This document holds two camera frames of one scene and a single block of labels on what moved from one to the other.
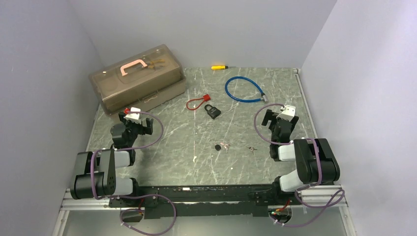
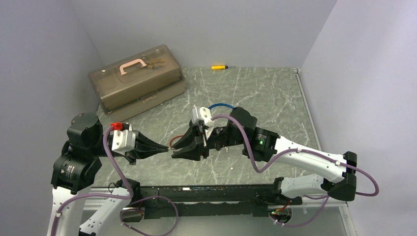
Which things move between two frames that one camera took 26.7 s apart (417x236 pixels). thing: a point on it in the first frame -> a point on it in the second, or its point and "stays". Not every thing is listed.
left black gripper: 143,130 -> 144,147
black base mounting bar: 244,200 stays
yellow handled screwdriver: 219,67 stays
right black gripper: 270,115 -> 194,152
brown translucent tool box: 141,82 stays
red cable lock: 206,98 -> 171,140
